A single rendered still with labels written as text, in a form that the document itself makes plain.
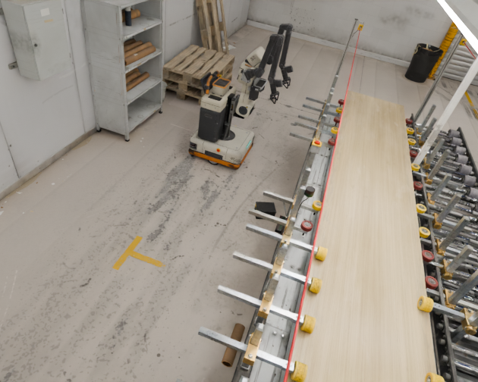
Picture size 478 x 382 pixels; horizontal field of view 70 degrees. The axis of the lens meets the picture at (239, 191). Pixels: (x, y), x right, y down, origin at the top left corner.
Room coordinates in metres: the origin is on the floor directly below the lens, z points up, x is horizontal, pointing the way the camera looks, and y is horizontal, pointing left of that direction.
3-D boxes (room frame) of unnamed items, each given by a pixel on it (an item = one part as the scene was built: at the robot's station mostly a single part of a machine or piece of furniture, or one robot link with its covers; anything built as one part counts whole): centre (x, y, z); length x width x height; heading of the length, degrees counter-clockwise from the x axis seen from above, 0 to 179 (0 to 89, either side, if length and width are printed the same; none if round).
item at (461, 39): (4.07, -1.98, 1.25); 0.15 x 0.08 x 1.10; 169
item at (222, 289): (0.99, -0.24, 0.95); 0.50 x 0.04 x 0.04; 79
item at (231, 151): (3.65, 0.33, 0.16); 0.67 x 0.64 x 0.25; 79
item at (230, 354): (1.20, -0.19, 0.04); 0.30 x 0.08 x 0.08; 169
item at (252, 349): (0.76, -0.21, 0.95); 0.14 x 0.06 x 0.05; 169
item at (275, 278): (1.03, -0.26, 0.93); 0.04 x 0.04 x 0.48; 79
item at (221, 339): (0.75, -0.20, 0.95); 0.50 x 0.04 x 0.04; 79
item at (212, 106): (3.67, 0.42, 0.59); 0.55 x 0.34 x 0.83; 169
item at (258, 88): (3.60, 0.04, 0.99); 0.28 x 0.16 x 0.22; 169
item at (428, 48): (8.23, -3.44, 0.36); 0.59 x 0.58 x 0.73; 169
